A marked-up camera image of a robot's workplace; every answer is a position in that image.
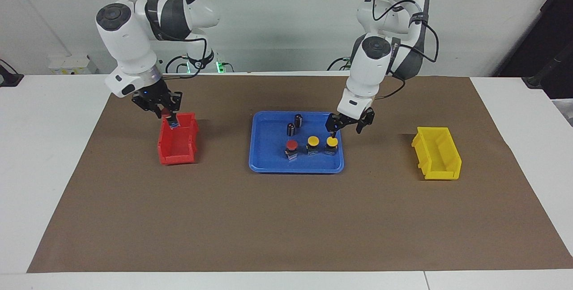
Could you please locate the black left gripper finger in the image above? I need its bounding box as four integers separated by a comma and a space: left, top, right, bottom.
356, 108, 376, 134
326, 114, 341, 138

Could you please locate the blue plastic tray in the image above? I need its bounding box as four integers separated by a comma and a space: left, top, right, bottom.
248, 111, 345, 174

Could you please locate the yellow plastic storage bin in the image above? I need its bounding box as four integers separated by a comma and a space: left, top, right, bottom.
411, 127, 462, 180

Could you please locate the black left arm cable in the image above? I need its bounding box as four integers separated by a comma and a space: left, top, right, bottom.
372, 0, 439, 101

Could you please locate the black clamp base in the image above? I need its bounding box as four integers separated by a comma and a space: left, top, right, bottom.
0, 59, 24, 87

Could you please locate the white power strip box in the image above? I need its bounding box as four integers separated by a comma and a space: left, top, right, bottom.
48, 54, 93, 75

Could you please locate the brown paper table mat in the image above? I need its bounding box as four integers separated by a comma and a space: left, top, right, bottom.
27, 75, 573, 273

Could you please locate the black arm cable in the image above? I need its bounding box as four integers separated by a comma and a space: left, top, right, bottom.
372, 0, 439, 101
163, 35, 214, 80

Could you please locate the red plastic storage bin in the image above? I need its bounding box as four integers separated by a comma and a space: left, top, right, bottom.
158, 112, 199, 166

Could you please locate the dark panel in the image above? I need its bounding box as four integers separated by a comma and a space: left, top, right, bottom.
494, 0, 573, 78

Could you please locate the black stand pole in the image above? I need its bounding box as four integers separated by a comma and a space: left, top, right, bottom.
522, 46, 573, 90

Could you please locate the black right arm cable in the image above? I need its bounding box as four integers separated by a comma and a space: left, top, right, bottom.
163, 35, 214, 80

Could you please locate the black background cable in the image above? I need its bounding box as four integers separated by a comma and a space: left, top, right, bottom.
165, 54, 197, 75
327, 56, 354, 71

